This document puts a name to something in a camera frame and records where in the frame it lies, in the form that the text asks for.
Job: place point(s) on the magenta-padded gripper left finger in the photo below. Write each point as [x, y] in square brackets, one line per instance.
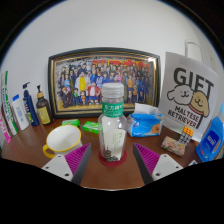
[63, 165]

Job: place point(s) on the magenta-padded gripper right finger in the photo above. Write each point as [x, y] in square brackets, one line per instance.
[160, 165]

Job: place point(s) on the clear green-labelled drink bottle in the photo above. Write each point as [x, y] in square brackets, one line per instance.
[112, 133]

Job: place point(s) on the small patterned pouch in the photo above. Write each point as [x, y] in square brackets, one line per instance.
[172, 146]

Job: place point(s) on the flat round red coaster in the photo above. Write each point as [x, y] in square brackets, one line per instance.
[103, 162]

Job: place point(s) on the colourful puzzle cube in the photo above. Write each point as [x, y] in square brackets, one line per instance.
[186, 133]

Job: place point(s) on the green packet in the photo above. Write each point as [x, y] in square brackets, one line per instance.
[90, 127]
[70, 123]

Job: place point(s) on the blue tissue pack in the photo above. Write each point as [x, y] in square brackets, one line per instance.
[145, 125]

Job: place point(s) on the blue detergent bottle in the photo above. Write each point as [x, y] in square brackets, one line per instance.
[211, 141]

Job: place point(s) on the brown pump bottle yellow label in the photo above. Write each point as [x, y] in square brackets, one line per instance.
[43, 111]

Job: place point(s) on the dark blue pump bottle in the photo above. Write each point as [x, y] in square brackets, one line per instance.
[30, 108]

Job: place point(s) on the white paper gift bag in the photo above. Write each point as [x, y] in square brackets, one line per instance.
[186, 96]

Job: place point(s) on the white printed tube box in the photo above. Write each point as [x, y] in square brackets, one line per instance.
[8, 103]

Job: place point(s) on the black-framed group picture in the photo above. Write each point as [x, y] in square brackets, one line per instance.
[90, 76]

